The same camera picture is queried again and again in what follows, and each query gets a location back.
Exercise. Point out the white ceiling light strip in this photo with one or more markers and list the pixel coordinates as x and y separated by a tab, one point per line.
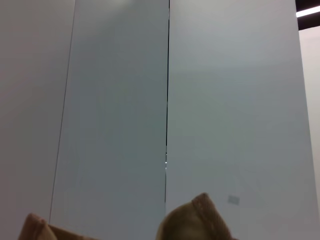
308	11

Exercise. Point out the khaki canvas food bag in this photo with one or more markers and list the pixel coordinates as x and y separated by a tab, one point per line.
197	220

